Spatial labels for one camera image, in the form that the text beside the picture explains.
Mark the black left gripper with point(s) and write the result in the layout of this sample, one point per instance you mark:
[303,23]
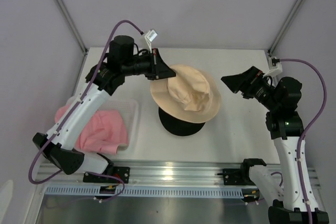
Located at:
[159,70]

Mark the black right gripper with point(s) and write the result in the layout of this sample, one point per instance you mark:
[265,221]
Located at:
[240,82]

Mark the beige bucket hat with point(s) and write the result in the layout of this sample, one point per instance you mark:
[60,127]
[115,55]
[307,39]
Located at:
[191,96]

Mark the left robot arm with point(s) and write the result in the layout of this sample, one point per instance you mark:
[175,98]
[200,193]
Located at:
[117,62]

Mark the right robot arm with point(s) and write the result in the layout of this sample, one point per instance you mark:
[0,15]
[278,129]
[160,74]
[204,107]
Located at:
[292,201]

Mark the white plastic basket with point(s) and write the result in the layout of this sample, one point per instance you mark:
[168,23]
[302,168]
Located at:
[129,110]

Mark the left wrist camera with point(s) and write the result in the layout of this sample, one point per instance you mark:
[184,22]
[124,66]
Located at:
[147,38]

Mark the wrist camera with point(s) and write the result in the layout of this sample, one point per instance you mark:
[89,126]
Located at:
[147,38]
[275,67]

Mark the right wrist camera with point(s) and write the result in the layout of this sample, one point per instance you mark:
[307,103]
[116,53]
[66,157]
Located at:
[275,67]

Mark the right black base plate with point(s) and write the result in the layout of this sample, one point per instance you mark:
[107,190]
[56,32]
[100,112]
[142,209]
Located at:
[234,177]

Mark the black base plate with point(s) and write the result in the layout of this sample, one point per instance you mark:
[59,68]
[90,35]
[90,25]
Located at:
[109,175]
[234,177]

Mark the aluminium mounting rail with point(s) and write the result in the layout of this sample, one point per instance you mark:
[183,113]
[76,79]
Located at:
[176,174]

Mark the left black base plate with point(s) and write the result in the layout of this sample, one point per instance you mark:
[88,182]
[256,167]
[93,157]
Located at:
[109,175]

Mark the white slotted cable duct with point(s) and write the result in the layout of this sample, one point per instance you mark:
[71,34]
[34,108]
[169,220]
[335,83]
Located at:
[142,191]

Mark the right aluminium frame post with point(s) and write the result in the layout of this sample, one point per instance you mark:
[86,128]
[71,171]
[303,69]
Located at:
[290,17]

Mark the aluminium frame post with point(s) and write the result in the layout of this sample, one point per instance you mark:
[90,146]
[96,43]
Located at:
[71,25]
[290,17]

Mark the left aluminium frame post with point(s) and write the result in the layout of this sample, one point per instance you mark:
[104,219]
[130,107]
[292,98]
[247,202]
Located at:
[71,25]

